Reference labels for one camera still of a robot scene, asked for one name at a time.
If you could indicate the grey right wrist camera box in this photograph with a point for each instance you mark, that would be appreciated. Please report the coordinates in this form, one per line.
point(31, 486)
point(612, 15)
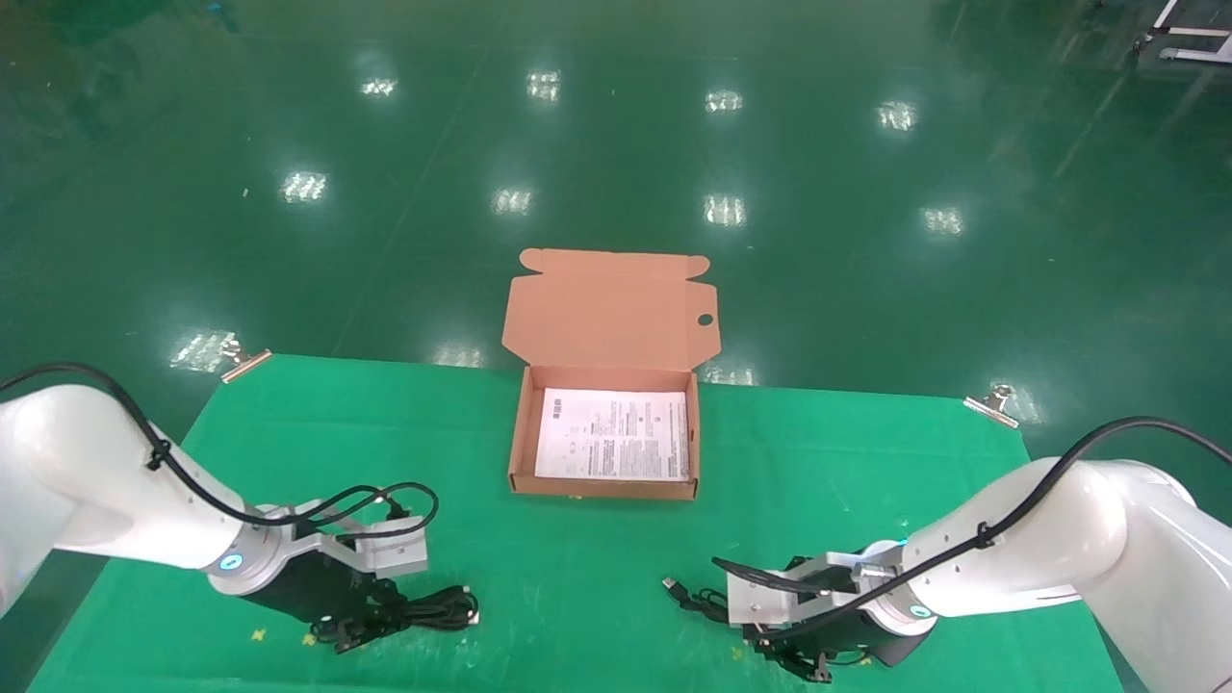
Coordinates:
point(760, 599)

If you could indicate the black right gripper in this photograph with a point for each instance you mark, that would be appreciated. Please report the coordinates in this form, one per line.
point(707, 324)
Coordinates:
point(866, 633)

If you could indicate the white metal frame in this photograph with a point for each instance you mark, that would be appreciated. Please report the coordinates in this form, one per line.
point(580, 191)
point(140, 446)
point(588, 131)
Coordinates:
point(1193, 53)

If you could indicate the orange cardboard box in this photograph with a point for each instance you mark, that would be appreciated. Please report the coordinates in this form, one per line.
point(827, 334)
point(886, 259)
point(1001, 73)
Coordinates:
point(606, 313)

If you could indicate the white printed paper leaflet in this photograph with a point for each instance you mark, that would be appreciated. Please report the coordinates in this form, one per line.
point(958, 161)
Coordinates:
point(614, 435)

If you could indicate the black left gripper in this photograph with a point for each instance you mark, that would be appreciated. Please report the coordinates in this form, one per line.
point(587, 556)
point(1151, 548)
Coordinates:
point(303, 589)

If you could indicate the metal binder clip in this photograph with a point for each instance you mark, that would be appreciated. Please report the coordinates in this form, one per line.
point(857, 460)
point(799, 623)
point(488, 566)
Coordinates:
point(245, 362)
point(995, 405)

